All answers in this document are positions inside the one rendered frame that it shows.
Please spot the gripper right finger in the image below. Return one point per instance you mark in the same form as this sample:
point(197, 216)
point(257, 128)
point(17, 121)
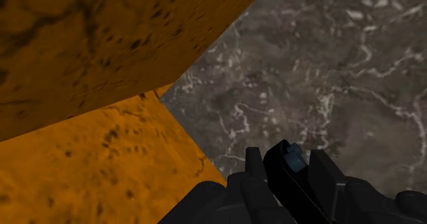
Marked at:
point(360, 200)

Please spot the orange patterned robot stand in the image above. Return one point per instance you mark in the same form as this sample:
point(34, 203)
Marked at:
point(83, 83)

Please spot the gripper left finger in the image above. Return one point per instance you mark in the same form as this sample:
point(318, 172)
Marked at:
point(247, 200)

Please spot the black device with blue button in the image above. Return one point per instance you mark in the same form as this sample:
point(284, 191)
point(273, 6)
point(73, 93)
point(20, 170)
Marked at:
point(283, 183)

